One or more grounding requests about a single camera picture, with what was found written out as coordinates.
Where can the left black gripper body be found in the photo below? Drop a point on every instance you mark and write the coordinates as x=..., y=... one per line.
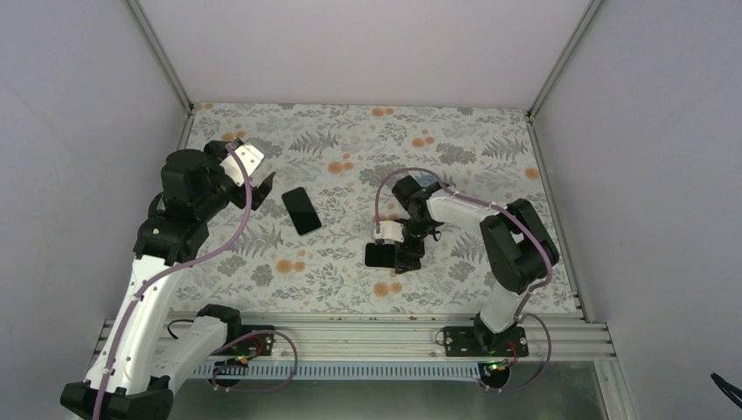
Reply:
x=209, y=204

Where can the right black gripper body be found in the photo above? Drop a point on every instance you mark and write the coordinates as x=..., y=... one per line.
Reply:
x=423, y=227

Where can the green phone black screen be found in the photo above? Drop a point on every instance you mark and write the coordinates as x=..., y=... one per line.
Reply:
x=301, y=211

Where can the light blue phone case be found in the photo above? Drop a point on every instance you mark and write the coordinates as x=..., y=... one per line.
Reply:
x=426, y=181

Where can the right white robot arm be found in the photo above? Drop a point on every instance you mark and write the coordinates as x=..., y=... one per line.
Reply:
x=518, y=248

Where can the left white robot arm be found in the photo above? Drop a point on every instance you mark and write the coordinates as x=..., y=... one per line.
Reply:
x=129, y=379

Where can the floral patterned table mat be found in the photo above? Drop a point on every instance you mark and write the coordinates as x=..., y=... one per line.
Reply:
x=347, y=158

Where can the black object at edge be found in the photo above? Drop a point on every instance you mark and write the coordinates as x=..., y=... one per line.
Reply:
x=732, y=392

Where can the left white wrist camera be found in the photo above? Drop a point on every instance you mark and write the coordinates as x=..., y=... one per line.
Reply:
x=246, y=158

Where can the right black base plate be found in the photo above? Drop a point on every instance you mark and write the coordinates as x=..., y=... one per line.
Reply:
x=477, y=341

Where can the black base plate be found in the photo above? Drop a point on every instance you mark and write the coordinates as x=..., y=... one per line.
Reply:
x=477, y=341
x=255, y=341

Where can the aluminium mounting rail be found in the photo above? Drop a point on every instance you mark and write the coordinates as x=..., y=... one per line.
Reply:
x=418, y=337

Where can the right aluminium corner post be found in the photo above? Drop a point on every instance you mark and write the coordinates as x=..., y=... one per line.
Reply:
x=583, y=25

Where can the aluminium corner post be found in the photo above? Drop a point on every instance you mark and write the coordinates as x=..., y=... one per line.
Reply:
x=583, y=25
x=147, y=29

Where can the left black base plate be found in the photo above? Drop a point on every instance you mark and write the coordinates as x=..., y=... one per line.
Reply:
x=255, y=341

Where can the left aluminium corner post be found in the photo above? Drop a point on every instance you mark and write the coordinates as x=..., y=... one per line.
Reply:
x=147, y=29

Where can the slotted grey cable duct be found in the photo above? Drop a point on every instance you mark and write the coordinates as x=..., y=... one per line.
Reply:
x=354, y=370

